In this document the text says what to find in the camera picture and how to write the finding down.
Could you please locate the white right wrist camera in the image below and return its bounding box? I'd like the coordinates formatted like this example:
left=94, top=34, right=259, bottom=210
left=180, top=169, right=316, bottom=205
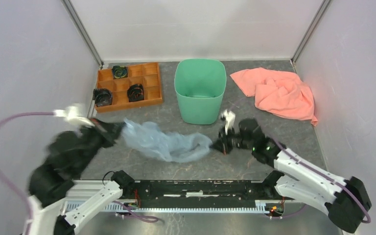
left=220, top=109, right=235, bottom=135

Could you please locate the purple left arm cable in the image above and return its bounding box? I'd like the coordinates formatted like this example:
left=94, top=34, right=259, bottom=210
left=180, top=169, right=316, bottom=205
left=0, top=112, right=56, bottom=235

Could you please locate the black coil in tray centre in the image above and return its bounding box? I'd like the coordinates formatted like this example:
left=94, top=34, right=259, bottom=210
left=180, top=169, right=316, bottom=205
left=127, top=83, right=144, bottom=102

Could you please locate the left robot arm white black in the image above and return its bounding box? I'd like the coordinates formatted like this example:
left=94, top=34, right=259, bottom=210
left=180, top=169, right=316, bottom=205
left=23, top=118, right=134, bottom=235

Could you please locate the light blue plastic trash bag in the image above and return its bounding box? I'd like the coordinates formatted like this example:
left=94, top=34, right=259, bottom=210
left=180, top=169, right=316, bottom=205
left=121, top=119, right=212, bottom=163

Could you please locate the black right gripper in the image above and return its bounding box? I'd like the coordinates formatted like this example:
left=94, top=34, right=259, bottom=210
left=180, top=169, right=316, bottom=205
left=209, top=125, right=255, bottom=156

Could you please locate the left aluminium corner post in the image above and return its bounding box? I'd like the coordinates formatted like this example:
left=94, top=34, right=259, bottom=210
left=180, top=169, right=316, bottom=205
left=61, top=0, right=104, bottom=69

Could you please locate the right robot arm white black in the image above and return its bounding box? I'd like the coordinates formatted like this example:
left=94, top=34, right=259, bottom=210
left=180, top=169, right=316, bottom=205
left=212, top=113, right=372, bottom=234

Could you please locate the aluminium corner post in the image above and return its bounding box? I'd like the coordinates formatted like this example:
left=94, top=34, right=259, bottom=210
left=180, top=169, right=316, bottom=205
left=61, top=0, right=104, bottom=69
left=290, top=0, right=332, bottom=66

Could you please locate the black coil at tray corner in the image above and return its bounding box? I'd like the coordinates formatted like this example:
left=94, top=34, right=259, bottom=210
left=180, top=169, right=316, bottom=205
left=93, top=88, right=113, bottom=107

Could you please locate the right aluminium corner post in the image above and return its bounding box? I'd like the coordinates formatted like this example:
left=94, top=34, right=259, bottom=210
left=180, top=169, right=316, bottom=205
left=290, top=0, right=332, bottom=66

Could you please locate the green plastic trash bin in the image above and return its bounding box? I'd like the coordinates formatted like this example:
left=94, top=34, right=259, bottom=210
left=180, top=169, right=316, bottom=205
left=174, top=58, right=227, bottom=125

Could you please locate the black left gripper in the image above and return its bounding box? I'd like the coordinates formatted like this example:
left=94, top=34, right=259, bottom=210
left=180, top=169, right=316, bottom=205
left=73, top=115, right=127, bottom=175

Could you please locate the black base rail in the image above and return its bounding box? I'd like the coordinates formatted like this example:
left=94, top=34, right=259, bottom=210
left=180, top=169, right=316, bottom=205
left=127, top=180, right=284, bottom=213

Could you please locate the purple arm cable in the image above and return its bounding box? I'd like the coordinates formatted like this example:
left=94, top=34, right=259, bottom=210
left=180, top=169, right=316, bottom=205
left=0, top=112, right=56, bottom=235
left=230, top=98, right=372, bottom=224

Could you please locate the pink cloth towel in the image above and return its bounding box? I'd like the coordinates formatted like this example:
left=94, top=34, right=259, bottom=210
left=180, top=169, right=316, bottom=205
left=230, top=67, right=318, bottom=126

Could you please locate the orange compartment tray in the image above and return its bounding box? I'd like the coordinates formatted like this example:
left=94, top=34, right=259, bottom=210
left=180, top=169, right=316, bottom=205
left=94, top=62, right=164, bottom=113

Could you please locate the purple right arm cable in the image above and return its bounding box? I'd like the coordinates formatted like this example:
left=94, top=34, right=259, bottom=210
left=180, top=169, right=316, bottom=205
left=230, top=98, right=372, bottom=224

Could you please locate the black coil with yellow-green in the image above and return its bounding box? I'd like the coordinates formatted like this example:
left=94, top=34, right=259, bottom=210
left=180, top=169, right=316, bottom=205
left=112, top=65, right=128, bottom=79

